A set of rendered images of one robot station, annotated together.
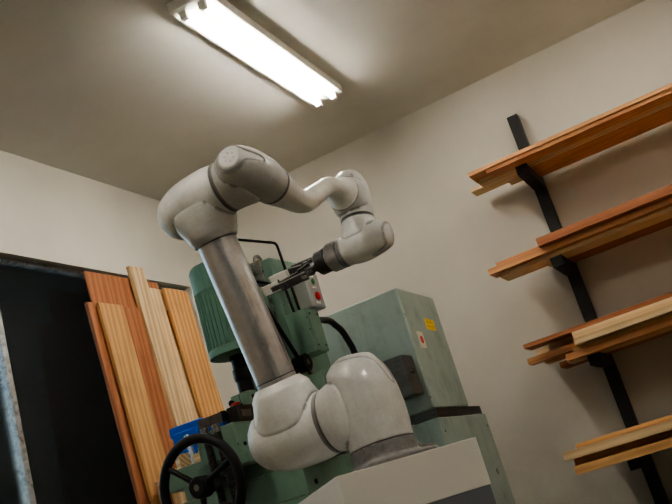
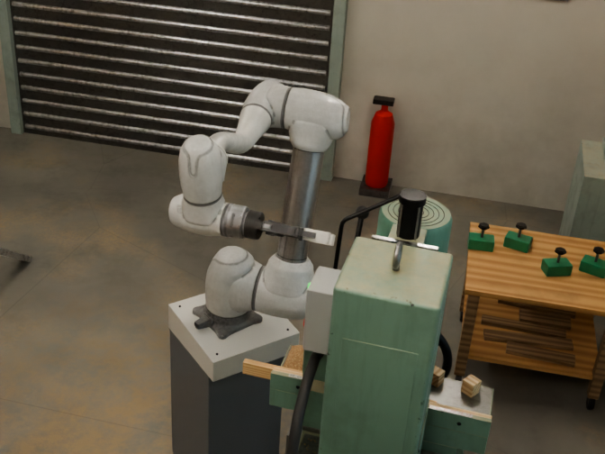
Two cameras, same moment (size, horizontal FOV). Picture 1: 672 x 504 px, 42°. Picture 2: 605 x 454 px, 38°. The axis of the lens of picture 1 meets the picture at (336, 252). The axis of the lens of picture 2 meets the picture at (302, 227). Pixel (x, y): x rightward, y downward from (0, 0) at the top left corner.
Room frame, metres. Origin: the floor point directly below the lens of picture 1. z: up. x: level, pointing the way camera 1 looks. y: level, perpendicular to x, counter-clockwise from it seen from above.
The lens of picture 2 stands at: (4.52, -0.23, 2.53)
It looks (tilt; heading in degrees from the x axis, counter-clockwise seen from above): 30 degrees down; 169
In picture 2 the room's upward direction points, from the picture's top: 4 degrees clockwise
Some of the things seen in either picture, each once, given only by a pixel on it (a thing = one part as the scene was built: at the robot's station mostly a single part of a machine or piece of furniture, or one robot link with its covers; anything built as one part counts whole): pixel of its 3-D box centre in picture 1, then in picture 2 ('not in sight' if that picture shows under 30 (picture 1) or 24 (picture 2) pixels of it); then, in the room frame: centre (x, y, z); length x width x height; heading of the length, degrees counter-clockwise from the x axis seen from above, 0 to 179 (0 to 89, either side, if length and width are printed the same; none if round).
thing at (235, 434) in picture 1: (231, 442); not in sight; (2.58, 0.46, 0.91); 0.15 x 0.14 x 0.09; 65
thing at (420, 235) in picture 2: not in sight; (408, 229); (2.89, 0.34, 1.54); 0.08 x 0.08 x 0.17; 65
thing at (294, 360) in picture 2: not in sight; (301, 358); (2.57, 0.19, 0.92); 0.14 x 0.09 x 0.04; 155
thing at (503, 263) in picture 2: not in sight; (534, 304); (1.57, 1.43, 0.32); 0.66 x 0.57 x 0.64; 69
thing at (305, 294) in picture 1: (306, 288); (323, 310); (2.99, 0.14, 1.40); 0.10 x 0.06 x 0.16; 155
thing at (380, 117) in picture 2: not in sight; (380, 145); (-0.10, 1.14, 0.30); 0.19 x 0.18 x 0.60; 158
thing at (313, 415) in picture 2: (321, 391); (319, 401); (2.86, 0.18, 1.02); 0.09 x 0.07 x 0.12; 65
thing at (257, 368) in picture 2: not in sight; (338, 386); (2.70, 0.27, 0.92); 0.54 x 0.02 x 0.04; 65
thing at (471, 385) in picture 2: (183, 461); (471, 385); (2.74, 0.64, 0.92); 0.04 x 0.04 x 0.04; 34
